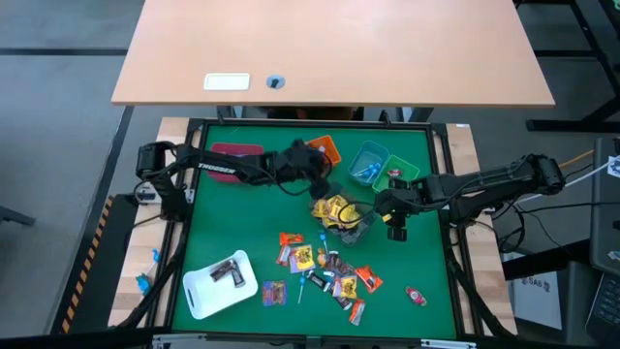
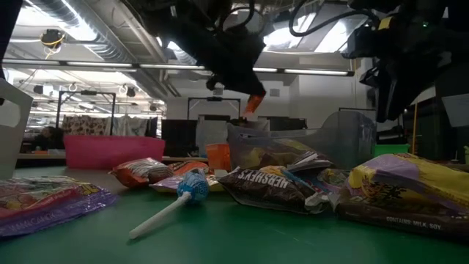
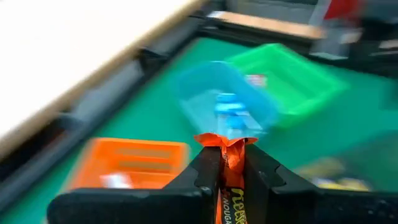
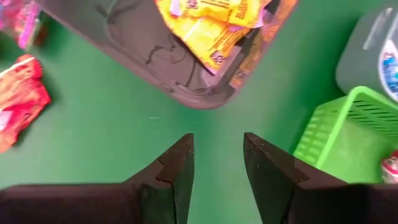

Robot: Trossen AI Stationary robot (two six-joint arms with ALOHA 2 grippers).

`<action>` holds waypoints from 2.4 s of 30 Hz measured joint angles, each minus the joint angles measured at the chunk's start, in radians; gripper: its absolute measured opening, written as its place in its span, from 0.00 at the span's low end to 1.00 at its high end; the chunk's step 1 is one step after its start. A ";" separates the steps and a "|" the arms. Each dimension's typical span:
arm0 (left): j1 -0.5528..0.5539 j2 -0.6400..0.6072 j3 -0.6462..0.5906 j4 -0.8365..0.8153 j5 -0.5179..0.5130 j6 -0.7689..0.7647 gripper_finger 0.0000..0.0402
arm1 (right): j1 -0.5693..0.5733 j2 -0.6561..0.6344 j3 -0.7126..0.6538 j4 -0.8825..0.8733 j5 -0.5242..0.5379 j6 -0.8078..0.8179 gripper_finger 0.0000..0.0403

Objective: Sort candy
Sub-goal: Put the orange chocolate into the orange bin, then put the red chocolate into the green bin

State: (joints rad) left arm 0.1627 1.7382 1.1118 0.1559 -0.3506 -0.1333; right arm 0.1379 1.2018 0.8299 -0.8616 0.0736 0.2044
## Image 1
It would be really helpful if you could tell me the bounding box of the dark brown chocolate packet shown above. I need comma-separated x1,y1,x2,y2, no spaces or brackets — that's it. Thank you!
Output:
325,251,357,277

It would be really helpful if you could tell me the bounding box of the black furniture leg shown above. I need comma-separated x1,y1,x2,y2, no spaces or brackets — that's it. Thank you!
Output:
0,205,38,228

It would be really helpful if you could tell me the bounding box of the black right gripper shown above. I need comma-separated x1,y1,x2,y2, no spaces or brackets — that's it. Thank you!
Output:
374,177,430,242

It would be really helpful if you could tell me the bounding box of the black ramp with hazard stripes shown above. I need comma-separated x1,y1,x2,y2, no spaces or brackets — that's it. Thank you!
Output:
50,193,141,335

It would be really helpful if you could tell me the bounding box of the tan wooden desk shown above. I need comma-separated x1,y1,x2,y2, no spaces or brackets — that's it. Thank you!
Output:
110,0,556,109

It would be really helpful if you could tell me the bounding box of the silver frame bracket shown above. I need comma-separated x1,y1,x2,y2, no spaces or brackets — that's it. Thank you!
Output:
419,337,479,349
152,333,195,349

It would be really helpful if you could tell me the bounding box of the green plastic basket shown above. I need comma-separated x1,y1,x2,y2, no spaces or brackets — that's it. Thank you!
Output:
371,154,421,194

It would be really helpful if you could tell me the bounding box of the green table mat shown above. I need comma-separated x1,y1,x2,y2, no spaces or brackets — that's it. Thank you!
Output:
171,123,459,339

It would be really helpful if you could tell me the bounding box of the white rectangular desk plate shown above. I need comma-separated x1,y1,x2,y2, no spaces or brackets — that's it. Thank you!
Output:
202,72,252,92

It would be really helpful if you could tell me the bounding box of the white plastic bin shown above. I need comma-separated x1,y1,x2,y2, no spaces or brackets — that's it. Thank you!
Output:
182,249,261,321

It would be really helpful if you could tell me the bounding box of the teal plastic bin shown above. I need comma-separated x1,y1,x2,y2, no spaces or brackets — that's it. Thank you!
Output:
347,140,390,187

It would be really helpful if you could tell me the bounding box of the yellow cable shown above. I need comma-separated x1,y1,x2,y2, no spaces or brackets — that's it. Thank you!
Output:
559,148,596,170

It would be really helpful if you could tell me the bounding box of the white cable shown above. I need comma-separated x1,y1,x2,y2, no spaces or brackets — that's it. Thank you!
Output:
512,159,612,206

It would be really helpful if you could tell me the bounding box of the red plastic basket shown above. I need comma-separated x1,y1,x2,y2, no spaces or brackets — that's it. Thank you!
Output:
208,142,265,184

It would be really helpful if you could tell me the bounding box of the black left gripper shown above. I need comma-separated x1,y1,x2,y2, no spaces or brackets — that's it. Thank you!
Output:
276,139,333,201

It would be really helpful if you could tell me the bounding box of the black computer case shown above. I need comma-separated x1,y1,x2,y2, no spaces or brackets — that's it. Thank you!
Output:
589,137,620,277

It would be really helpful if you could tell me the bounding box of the black desk frame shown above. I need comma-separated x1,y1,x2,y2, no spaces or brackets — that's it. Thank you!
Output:
513,0,620,133

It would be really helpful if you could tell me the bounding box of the orange plastic basket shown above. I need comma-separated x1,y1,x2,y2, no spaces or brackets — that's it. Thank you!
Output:
307,134,343,169

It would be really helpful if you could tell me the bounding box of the clear grey plastic bin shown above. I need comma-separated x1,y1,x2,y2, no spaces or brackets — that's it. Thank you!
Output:
308,180,378,247

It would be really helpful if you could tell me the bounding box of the black table frame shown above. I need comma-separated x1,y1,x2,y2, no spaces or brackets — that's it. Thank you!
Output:
144,117,485,349

